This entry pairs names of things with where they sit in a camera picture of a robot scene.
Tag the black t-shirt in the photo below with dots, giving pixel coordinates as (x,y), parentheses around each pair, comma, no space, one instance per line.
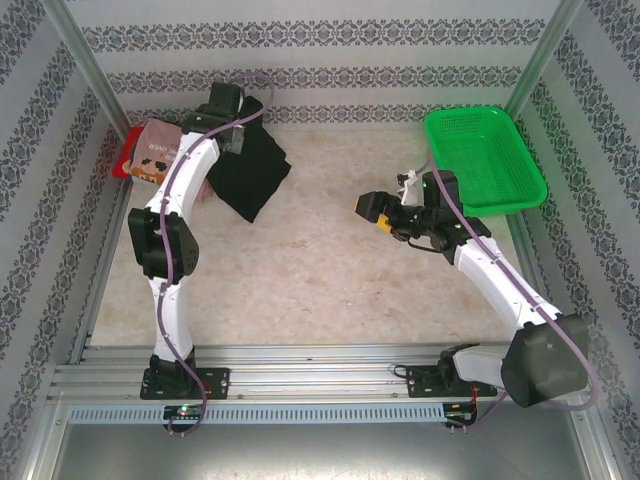
(250,175)

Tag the green plastic mesh basket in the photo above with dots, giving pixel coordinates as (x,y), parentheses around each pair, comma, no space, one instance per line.
(480,160)

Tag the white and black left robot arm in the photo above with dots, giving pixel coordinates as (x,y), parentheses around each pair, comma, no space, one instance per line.
(200,165)

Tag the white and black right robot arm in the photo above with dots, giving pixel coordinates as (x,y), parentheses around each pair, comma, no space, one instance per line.
(492,287)

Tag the pink folded t-shirt pixel print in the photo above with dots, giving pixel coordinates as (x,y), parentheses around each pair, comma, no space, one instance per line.
(157,145)

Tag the red folded t-shirt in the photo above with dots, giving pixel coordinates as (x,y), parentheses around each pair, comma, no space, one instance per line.
(125,155)

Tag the right controller board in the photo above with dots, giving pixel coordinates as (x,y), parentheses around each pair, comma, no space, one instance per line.
(460,415)

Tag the grey metal sheet panel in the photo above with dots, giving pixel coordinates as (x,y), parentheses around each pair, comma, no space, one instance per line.
(320,450)

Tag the left controller board green LED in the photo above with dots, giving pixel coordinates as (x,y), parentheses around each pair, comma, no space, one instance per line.
(185,412)

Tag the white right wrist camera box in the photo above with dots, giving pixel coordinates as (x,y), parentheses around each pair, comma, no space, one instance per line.
(410,187)

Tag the aluminium side rail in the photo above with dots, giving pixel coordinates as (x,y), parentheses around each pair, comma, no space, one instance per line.
(540,280)
(111,235)

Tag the aluminium corner post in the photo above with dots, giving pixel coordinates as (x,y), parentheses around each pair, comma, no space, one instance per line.
(537,65)
(87,65)

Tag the aluminium mounting rail frame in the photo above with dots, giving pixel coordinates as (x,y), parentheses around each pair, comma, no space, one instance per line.
(320,370)

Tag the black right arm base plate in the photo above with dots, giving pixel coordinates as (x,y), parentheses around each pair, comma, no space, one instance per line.
(420,382)

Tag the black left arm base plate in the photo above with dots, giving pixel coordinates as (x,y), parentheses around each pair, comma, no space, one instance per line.
(217,382)

